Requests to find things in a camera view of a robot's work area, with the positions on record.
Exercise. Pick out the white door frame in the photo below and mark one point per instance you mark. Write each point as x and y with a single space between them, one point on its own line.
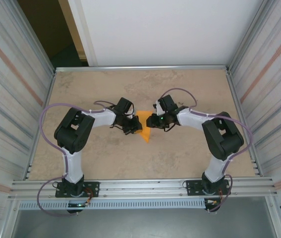
83 29

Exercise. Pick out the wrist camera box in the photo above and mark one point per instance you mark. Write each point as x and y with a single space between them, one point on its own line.
158 109
131 114

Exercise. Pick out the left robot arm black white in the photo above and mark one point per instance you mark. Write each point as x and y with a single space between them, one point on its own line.
73 131

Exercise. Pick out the aluminium back frame rail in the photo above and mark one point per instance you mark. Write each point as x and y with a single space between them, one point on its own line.
140 68

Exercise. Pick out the small circuit board green light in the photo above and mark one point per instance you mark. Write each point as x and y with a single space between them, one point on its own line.
78 205

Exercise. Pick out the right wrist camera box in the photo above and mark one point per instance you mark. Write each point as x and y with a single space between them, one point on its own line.
158 109

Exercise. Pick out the black base plate of left arm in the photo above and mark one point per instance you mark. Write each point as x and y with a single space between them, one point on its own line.
92 189

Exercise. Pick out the aluminium corner post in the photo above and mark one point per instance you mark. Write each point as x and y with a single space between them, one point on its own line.
248 37
32 37

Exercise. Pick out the orange cloth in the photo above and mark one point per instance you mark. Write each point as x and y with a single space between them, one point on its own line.
145 134

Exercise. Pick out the grey metal sheet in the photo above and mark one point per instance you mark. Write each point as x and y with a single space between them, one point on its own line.
140 223

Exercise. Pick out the aluminium front rail beam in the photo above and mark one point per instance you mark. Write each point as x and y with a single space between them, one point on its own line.
140 188

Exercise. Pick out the black base plate of right arm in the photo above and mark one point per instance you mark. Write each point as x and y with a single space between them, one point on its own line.
192 187

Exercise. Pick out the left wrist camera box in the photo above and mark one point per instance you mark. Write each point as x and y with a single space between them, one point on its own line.
131 114

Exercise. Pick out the aluminium side frame rail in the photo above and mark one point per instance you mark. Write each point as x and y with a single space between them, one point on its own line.
244 124
51 86

